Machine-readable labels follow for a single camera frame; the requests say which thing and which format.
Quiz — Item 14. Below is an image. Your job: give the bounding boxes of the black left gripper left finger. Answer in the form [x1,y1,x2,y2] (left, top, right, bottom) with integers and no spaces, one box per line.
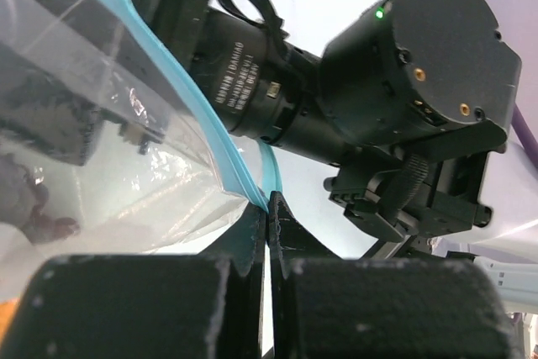
[1,205,267,359]

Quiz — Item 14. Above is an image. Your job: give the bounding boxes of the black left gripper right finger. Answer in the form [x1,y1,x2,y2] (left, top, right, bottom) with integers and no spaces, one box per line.
[267,192,517,358]

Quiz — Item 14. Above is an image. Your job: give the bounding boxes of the clear zip top bag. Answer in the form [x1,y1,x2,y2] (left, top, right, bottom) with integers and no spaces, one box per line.
[0,0,282,259]

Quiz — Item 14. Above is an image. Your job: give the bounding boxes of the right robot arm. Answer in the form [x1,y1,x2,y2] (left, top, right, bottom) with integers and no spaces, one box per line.
[132,0,537,258]

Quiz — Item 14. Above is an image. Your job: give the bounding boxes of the dark purple fake grapes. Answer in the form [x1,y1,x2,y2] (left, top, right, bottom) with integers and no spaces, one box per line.
[1,153,81,245]

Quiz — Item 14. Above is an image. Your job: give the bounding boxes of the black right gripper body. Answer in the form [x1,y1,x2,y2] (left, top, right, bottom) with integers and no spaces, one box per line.
[132,0,349,161]

